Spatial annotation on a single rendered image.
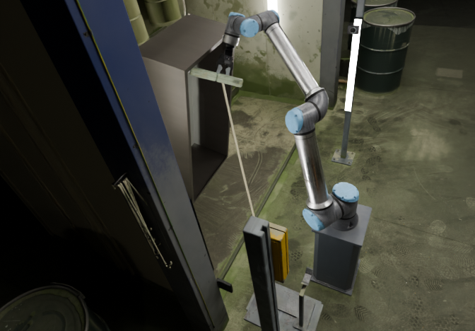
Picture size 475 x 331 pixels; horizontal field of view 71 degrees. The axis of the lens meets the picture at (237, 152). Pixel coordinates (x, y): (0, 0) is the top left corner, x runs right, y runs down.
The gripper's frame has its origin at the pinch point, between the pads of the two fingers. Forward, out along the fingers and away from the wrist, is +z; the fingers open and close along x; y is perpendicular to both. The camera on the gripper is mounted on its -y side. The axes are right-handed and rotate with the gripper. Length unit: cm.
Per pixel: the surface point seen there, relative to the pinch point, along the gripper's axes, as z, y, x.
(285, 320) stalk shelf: 86, -88, -48
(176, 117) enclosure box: 28.0, -3.1, 20.7
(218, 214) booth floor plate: 128, 59, -34
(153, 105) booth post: 1, -83, 28
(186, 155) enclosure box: 55, 6, 9
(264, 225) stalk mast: 17, -120, -10
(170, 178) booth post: 31, -76, 17
